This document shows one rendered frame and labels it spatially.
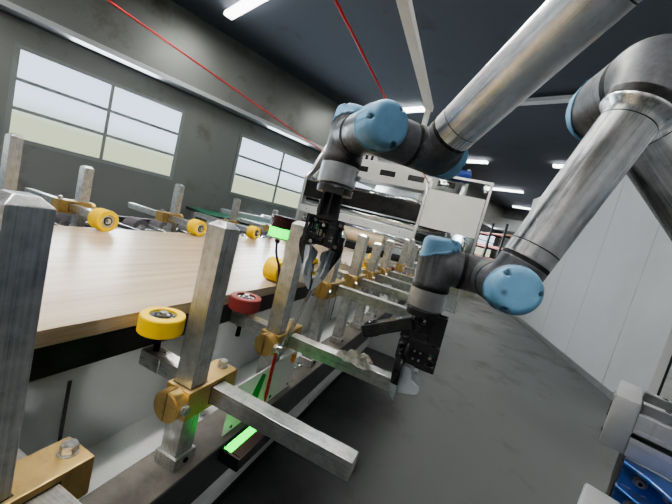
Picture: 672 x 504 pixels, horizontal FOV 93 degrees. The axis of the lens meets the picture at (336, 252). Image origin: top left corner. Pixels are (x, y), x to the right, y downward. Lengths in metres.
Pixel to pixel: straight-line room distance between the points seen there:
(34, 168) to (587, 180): 5.42
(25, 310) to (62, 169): 5.14
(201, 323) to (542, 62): 0.59
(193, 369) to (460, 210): 2.61
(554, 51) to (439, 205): 2.48
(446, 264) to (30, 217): 0.59
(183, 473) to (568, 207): 0.72
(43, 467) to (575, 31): 0.76
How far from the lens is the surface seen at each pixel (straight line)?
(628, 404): 0.76
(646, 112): 0.64
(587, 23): 0.52
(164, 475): 0.68
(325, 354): 0.78
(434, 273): 0.66
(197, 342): 0.56
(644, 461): 0.78
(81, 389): 0.77
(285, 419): 0.58
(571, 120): 0.82
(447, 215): 2.94
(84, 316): 0.69
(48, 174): 5.51
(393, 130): 0.53
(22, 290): 0.38
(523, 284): 0.54
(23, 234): 0.37
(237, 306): 0.85
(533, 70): 0.53
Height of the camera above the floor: 1.16
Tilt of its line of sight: 6 degrees down
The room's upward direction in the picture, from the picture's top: 14 degrees clockwise
